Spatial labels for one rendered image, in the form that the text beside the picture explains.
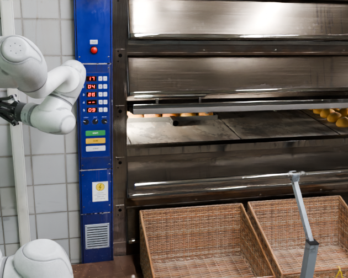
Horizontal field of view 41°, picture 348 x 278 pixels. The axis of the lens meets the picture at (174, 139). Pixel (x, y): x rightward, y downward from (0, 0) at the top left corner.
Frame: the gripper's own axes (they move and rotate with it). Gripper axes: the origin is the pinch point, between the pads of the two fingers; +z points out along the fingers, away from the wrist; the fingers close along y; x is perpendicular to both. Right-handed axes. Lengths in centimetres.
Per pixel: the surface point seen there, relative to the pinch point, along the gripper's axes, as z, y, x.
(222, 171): -66, 44, 85
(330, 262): -123, 88, 103
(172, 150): -47, 31, 66
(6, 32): 3.7, -26.8, 13.5
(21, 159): 2.7, 29.9, 14.4
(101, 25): -25, -30, 40
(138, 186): -56, 30, 23
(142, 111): -44, 5, 43
